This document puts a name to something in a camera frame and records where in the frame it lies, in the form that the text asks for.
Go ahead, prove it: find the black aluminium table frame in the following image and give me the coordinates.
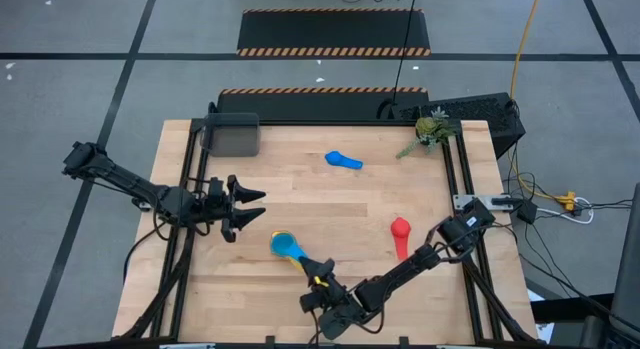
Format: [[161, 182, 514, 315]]
[[119, 117, 539, 343]]

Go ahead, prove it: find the thin black hanging cable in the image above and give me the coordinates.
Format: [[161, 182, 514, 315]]
[[392, 0, 419, 105]]

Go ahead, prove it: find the yellow measuring cup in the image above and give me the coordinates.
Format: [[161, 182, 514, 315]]
[[269, 230, 307, 274]]

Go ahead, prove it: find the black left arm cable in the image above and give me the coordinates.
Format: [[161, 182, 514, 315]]
[[122, 222, 174, 285]]

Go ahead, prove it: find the white cable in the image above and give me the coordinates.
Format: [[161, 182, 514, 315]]
[[537, 196, 596, 225]]

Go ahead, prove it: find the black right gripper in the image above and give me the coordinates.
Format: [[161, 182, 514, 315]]
[[298, 256, 369, 341]]

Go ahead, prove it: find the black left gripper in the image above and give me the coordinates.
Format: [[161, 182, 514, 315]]
[[197, 174, 268, 244]]

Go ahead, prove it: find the red measuring cup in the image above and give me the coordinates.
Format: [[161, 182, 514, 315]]
[[390, 217, 412, 263]]

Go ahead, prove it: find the cyan measuring cup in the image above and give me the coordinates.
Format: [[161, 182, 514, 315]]
[[270, 231, 309, 270]]

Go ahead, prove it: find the potted succulent plant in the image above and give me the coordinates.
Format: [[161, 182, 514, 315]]
[[396, 107, 459, 160]]

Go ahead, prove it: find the black computer case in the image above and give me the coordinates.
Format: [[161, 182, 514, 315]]
[[389, 92, 527, 160]]

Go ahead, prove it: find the narrow striped black floor mat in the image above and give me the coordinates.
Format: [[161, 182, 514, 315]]
[[215, 87, 430, 123]]

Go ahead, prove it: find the grey mesh basket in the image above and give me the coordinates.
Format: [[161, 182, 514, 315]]
[[200, 112, 261, 158]]

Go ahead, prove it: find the black power adapter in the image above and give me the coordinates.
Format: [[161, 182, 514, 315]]
[[514, 198, 539, 225]]

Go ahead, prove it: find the small blue measuring cup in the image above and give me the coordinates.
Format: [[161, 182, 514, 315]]
[[324, 150, 364, 171]]

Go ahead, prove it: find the yellow power cable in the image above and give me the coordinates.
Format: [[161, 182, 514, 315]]
[[507, 0, 579, 213]]

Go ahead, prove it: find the large striped black floor mat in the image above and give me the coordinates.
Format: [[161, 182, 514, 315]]
[[236, 8, 432, 58]]

